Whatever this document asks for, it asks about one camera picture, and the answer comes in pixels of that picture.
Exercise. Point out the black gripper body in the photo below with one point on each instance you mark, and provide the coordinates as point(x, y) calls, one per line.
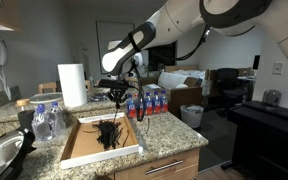
point(117, 92)

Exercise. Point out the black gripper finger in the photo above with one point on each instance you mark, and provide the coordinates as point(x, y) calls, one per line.
point(121, 100)
point(113, 100)

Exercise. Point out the large black zip tie bundle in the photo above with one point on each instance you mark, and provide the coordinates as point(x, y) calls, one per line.
point(109, 135)

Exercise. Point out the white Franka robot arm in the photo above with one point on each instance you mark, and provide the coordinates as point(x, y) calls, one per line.
point(170, 20)

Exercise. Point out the cardboard box cover white rim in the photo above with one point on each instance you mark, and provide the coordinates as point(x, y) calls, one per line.
point(80, 146)

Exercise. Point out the wooden counter base cabinet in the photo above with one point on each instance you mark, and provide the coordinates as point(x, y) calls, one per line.
point(130, 170)

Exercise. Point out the Fiji water bottle blue cap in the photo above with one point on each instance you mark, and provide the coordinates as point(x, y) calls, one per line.
point(138, 106)
point(148, 106)
point(156, 105)
point(164, 104)
point(131, 108)

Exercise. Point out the white paper towel roll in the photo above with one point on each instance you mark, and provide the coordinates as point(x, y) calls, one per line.
point(72, 85)

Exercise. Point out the white bedding pile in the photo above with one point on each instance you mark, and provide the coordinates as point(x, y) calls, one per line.
point(174, 80)

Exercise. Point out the clear water bottle blue cap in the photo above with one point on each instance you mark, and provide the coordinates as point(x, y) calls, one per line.
point(42, 126)
point(58, 120)

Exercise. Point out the white round dish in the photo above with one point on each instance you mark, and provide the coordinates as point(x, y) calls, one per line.
point(45, 98)

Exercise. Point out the wooden slatted chair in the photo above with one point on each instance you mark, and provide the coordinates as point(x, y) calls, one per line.
point(47, 85)

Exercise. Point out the white trash can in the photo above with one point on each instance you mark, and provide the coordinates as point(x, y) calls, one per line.
point(190, 120)

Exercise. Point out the glass jar tan lid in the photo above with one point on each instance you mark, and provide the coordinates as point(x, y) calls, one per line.
point(23, 102)

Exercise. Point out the black office chair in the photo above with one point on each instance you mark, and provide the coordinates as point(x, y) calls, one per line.
point(227, 78)

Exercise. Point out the black flat panel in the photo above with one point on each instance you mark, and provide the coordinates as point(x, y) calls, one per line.
point(256, 62)

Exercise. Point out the wooden upper cabinet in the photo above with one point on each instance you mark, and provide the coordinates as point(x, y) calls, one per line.
point(0, 11)

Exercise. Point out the black piano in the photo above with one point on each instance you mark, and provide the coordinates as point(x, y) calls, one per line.
point(267, 133)

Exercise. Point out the silver metal container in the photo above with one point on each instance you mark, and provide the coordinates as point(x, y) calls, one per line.
point(271, 98)

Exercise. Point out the black wall television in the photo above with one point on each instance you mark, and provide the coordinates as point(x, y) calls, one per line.
point(160, 62)

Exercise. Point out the white wall plate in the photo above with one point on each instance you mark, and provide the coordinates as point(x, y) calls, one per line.
point(277, 68)

